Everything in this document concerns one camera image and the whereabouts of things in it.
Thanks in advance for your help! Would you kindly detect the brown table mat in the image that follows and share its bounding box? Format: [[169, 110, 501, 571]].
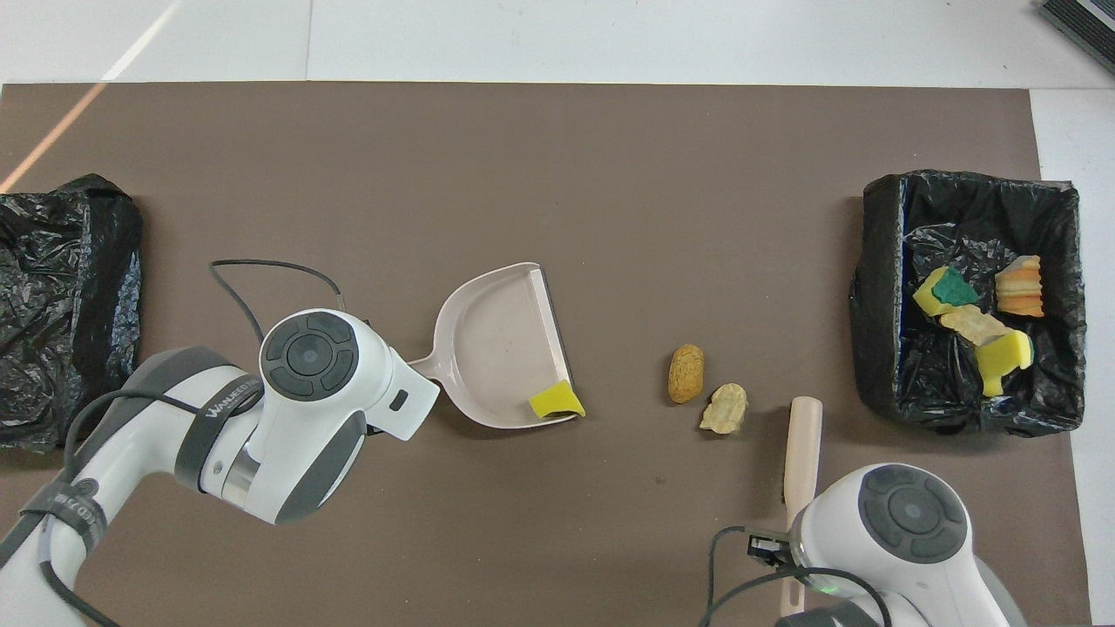
[[0, 83, 1091, 627]]

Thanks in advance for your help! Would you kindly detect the notched yellow sponge piece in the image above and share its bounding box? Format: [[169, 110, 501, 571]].
[[973, 329, 1036, 399]]

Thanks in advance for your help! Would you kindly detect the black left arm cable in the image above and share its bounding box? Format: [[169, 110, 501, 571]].
[[0, 260, 348, 627]]

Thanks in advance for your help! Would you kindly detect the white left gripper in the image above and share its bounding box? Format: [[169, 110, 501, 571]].
[[383, 347, 441, 441]]

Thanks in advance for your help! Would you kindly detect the beige plastic dustpan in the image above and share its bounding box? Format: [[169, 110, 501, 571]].
[[408, 262, 583, 429]]

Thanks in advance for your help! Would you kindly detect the yellow sponge chunk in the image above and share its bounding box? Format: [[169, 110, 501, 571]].
[[912, 266, 982, 318]]

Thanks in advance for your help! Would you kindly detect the black bag lined bin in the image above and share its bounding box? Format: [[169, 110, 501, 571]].
[[851, 169, 1088, 438], [0, 173, 145, 454]]

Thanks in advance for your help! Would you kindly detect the beige sponge scrap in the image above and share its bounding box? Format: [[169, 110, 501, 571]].
[[995, 255, 1046, 319], [699, 382, 749, 435], [939, 305, 1013, 347]]

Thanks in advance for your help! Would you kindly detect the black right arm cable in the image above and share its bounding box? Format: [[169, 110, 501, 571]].
[[699, 525, 891, 627]]

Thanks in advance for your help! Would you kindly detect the brown oval sponge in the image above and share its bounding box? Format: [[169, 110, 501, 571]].
[[667, 344, 706, 405]]

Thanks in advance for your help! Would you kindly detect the grey ribbed device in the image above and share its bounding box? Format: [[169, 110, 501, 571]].
[[1037, 0, 1115, 75]]

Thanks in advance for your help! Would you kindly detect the small yellow green sponge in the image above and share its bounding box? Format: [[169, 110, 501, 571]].
[[529, 380, 587, 421]]

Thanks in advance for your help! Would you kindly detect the beige hand brush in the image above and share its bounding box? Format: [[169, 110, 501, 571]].
[[781, 396, 825, 612]]

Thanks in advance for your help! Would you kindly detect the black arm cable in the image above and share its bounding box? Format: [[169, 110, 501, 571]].
[[0, 260, 348, 627], [699, 525, 891, 627]]

